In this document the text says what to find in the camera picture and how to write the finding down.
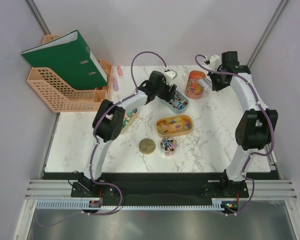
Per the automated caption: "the grey tray of lollipops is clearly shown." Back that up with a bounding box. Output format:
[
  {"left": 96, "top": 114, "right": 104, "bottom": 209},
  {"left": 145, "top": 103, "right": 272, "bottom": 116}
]
[{"left": 159, "top": 91, "right": 189, "bottom": 114}]

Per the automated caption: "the orange tray of gummies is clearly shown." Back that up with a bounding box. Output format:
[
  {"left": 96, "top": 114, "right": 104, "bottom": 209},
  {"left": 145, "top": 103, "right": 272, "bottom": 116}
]
[{"left": 185, "top": 70, "right": 206, "bottom": 99}]

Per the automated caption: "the tan tray of popsicle candies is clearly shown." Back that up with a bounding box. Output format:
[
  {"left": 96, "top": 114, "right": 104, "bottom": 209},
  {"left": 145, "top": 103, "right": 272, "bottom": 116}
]
[{"left": 155, "top": 114, "right": 194, "bottom": 138}]

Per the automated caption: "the beige tray of star candies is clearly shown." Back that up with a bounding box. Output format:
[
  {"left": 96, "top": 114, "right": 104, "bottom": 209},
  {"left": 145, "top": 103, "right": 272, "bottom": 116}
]
[{"left": 120, "top": 108, "right": 138, "bottom": 134}]

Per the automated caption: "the clear plastic jar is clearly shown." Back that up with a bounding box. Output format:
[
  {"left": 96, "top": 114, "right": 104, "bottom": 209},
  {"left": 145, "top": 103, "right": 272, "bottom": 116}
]
[{"left": 160, "top": 137, "right": 178, "bottom": 157}]

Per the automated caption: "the gold jar lid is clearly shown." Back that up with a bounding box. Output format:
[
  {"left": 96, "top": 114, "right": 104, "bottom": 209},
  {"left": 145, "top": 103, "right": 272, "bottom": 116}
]
[{"left": 138, "top": 138, "right": 156, "bottom": 155}]

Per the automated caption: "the silver metal scoop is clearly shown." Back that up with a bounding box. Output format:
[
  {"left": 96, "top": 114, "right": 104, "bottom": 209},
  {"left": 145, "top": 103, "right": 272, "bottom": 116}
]
[{"left": 197, "top": 78, "right": 212, "bottom": 91}]

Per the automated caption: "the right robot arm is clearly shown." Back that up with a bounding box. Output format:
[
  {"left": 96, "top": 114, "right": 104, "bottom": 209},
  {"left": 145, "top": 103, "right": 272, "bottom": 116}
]
[{"left": 208, "top": 51, "right": 278, "bottom": 197}]

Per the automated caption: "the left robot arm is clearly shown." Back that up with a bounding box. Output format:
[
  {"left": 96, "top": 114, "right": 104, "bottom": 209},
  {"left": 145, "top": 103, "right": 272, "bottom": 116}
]
[{"left": 82, "top": 70, "right": 177, "bottom": 197}]

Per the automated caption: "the peach desk organizer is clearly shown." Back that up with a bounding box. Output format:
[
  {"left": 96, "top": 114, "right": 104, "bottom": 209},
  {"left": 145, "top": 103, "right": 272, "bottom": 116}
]
[{"left": 27, "top": 35, "right": 112, "bottom": 113}]

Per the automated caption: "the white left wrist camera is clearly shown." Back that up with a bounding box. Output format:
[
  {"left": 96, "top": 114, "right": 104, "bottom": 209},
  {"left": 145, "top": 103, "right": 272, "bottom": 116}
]
[{"left": 163, "top": 69, "right": 177, "bottom": 83}]

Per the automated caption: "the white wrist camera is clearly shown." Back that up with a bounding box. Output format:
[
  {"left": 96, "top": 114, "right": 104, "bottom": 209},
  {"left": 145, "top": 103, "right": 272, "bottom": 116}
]
[
  {"left": 205, "top": 55, "right": 222, "bottom": 71},
  {"left": 163, "top": 69, "right": 177, "bottom": 83}
]

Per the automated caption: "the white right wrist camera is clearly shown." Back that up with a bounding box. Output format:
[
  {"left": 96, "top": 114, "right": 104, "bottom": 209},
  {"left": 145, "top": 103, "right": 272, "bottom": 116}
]
[{"left": 205, "top": 55, "right": 222, "bottom": 71}]

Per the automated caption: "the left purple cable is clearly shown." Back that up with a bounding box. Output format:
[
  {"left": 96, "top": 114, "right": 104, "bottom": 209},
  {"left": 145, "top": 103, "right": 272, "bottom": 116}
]
[{"left": 34, "top": 50, "right": 168, "bottom": 228}]

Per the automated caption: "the purple cable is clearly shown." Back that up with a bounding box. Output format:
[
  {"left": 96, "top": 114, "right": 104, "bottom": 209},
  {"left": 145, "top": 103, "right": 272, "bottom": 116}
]
[
  {"left": 194, "top": 54, "right": 276, "bottom": 217},
  {"left": 34, "top": 50, "right": 168, "bottom": 228}
]

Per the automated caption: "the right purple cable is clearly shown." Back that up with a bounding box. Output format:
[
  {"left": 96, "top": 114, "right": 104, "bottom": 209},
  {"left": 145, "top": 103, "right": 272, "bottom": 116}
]
[{"left": 194, "top": 54, "right": 276, "bottom": 217}]

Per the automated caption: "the green ring binder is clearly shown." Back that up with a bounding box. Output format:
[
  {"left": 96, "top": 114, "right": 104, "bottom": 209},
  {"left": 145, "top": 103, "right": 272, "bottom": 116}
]
[{"left": 21, "top": 30, "right": 108, "bottom": 90}]

